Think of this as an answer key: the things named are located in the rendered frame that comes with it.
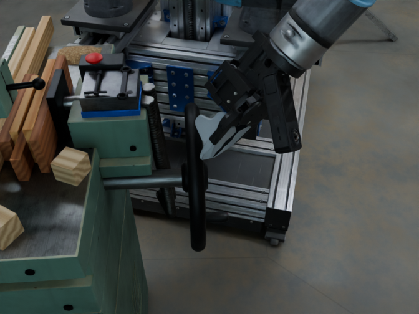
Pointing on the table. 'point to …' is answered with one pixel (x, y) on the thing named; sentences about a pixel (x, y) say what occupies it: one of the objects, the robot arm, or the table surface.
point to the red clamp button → (93, 58)
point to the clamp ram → (60, 102)
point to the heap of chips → (73, 54)
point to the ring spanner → (123, 83)
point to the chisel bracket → (6, 103)
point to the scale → (10, 47)
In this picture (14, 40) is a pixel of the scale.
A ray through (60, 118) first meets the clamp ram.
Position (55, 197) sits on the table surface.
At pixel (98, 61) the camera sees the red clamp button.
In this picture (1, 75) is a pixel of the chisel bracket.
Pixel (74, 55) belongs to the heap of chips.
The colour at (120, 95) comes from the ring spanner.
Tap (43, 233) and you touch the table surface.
